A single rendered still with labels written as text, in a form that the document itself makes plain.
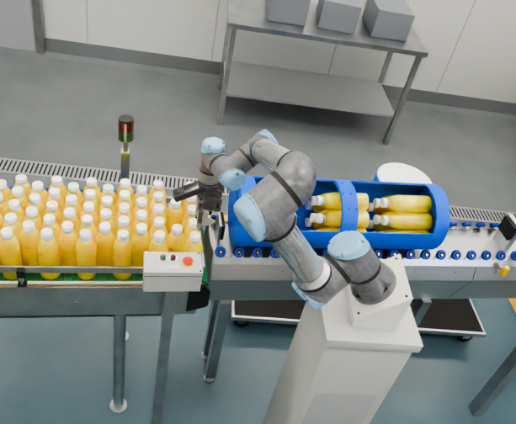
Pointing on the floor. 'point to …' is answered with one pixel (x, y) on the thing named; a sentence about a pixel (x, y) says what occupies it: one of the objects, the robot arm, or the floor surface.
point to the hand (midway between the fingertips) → (196, 222)
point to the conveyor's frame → (84, 308)
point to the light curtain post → (508, 370)
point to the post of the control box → (163, 354)
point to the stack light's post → (125, 164)
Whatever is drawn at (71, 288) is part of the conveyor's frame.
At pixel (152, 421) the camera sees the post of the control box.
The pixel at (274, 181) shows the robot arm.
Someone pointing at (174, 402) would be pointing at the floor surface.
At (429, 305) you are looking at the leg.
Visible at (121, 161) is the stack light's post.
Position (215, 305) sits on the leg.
